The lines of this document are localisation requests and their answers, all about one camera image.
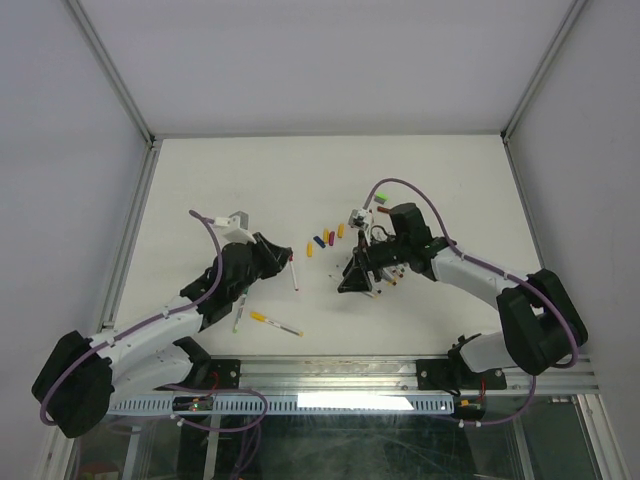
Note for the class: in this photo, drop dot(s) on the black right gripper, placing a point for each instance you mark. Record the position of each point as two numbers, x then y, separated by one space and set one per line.
355 278

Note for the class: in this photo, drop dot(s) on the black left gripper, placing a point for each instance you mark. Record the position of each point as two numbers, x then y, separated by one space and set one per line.
274 256

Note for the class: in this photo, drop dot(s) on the blue marker cap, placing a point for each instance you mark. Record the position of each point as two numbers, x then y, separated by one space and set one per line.
319 241

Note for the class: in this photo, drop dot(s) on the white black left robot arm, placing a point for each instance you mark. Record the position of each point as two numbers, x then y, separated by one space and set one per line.
84 377

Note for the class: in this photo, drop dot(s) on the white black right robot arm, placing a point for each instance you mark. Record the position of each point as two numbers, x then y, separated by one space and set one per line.
540 326

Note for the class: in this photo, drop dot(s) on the green cap marker pen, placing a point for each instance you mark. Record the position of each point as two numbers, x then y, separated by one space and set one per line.
239 311

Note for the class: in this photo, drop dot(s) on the aluminium frame rail front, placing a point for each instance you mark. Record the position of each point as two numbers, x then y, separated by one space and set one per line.
391 375

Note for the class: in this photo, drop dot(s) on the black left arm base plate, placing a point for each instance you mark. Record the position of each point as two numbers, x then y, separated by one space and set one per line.
211 375

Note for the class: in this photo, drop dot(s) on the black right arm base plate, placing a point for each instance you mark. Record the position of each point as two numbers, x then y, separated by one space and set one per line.
452 376

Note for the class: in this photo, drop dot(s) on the grey slotted cable duct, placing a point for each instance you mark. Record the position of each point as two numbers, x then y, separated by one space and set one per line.
297 404

